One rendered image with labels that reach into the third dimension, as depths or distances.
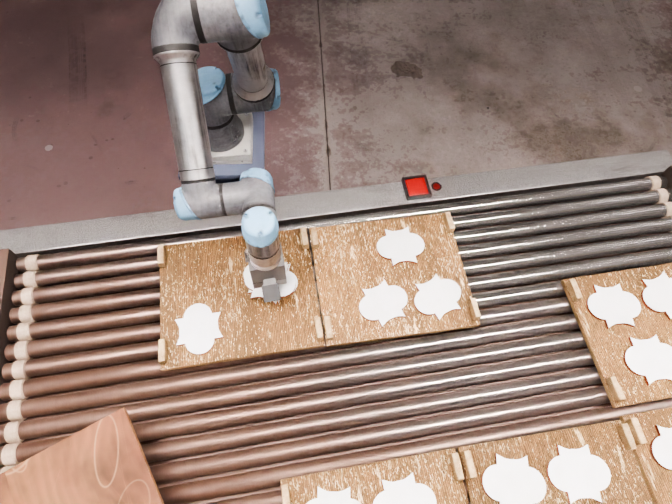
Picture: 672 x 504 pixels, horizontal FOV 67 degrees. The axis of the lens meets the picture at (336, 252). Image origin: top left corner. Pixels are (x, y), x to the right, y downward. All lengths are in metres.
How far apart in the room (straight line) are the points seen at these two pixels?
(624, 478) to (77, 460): 1.21
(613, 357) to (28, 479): 1.38
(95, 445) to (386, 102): 2.40
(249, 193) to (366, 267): 0.43
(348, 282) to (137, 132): 1.93
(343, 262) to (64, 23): 2.83
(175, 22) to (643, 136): 2.81
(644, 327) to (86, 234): 1.55
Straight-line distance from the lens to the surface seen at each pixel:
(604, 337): 1.52
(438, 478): 1.29
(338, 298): 1.35
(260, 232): 1.06
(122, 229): 1.57
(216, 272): 1.41
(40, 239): 1.64
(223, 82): 1.53
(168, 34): 1.16
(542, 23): 3.88
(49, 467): 1.27
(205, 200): 1.15
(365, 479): 1.26
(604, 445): 1.44
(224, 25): 1.15
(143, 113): 3.12
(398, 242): 1.44
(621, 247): 1.70
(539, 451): 1.36
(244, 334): 1.33
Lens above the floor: 2.19
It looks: 62 degrees down
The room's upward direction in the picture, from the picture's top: 5 degrees clockwise
